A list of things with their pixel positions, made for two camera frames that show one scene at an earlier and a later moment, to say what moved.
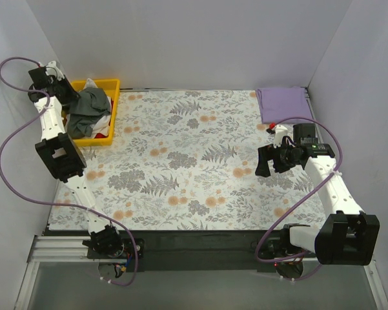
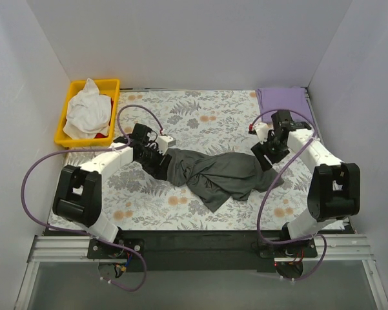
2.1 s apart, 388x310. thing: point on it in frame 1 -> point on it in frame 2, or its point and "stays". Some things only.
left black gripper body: x=66 y=97 -> x=158 y=165
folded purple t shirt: x=285 y=105 stays
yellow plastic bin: x=113 y=86 stays
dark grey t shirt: x=91 y=104 -> x=218 y=179
